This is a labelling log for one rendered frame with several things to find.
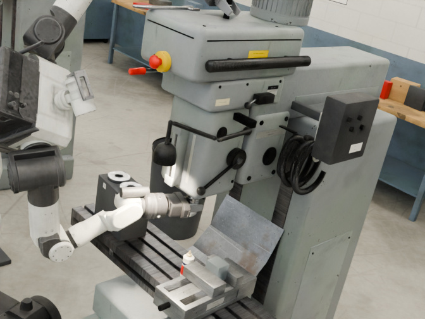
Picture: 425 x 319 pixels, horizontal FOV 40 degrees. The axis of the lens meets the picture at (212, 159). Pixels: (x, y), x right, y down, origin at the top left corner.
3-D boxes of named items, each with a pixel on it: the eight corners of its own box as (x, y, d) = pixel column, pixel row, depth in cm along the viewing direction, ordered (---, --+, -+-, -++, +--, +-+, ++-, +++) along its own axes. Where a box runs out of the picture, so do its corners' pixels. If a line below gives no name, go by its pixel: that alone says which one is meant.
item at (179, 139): (171, 187, 190) (181, 127, 182) (163, 181, 192) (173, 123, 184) (180, 185, 193) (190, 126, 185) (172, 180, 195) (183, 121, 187)
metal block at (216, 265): (215, 283, 197) (219, 268, 195) (203, 274, 201) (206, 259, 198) (226, 278, 201) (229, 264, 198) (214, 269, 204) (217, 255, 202)
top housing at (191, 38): (192, 85, 162) (202, 27, 155) (136, 58, 178) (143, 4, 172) (297, 76, 194) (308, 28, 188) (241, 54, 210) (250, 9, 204)
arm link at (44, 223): (38, 269, 179) (34, 214, 167) (25, 243, 188) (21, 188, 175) (74, 259, 185) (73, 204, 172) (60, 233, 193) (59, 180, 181)
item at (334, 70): (252, 126, 191) (265, 68, 184) (206, 104, 205) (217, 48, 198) (379, 106, 246) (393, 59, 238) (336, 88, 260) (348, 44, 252)
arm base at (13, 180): (12, 203, 167) (11, 182, 158) (5, 166, 173) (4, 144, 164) (64, 195, 173) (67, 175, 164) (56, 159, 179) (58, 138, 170)
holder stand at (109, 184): (119, 242, 225) (125, 196, 217) (93, 214, 240) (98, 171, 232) (145, 236, 232) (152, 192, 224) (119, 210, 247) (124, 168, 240)
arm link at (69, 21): (51, -1, 175) (26, 35, 173) (78, 16, 177) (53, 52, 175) (52, 10, 187) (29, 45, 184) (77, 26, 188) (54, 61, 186)
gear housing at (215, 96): (209, 114, 173) (215, 82, 169) (158, 88, 188) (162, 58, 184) (281, 105, 195) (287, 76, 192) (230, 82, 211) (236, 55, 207)
